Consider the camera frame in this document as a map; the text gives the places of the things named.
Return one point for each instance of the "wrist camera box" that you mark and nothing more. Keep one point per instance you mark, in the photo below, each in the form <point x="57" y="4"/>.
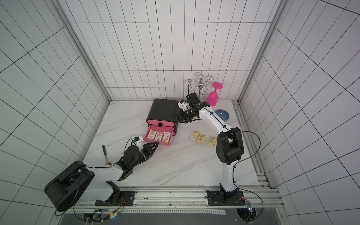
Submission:
<point x="138" y="141"/>
<point x="183" y="105"/>

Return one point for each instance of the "chrome wine glass rack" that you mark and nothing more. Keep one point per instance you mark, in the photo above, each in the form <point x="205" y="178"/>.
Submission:
<point x="199" y="82"/>

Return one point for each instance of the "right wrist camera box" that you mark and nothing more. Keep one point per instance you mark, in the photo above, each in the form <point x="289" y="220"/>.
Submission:
<point x="183" y="105"/>

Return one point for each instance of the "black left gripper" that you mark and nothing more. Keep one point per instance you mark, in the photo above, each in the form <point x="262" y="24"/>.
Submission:
<point x="149" y="149"/>

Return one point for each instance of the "black drawer cabinet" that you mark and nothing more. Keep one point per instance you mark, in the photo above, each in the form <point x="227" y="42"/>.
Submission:
<point x="164" y="110"/>

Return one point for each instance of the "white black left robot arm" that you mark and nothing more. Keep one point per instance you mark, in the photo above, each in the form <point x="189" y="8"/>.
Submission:
<point x="80" y="183"/>

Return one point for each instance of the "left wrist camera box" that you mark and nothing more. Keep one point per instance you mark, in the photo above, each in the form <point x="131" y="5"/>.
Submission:
<point x="138" y="141"/>

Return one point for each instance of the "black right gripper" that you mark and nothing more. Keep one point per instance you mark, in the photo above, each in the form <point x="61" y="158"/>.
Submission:
<point x="182" y="116"/>

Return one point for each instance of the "small blue bowl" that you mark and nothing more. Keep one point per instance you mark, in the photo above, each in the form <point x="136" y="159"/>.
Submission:
<point x="222" y="114"/>

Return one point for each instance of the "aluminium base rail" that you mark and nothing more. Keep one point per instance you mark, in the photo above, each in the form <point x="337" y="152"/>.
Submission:
<point x="185" y="200"/>

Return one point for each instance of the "gold spoon blue handle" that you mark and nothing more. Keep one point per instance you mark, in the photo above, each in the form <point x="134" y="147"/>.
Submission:
<point x="108" y="163"/>

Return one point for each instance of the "pink drawer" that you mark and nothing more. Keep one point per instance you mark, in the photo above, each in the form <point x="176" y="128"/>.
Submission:
<point x="161" y="123"/>
<point x="159" y="129"/>

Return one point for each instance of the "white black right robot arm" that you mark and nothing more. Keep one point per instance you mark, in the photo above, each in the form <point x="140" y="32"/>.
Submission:
<point x="229" y="149"/>

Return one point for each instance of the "pink top drawer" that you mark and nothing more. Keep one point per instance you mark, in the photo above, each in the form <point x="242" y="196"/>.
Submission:
<point x="161" y="123"/>

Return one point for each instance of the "pink wine glass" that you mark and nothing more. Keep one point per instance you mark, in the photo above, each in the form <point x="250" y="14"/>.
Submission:
<point x="212" y="98"/>

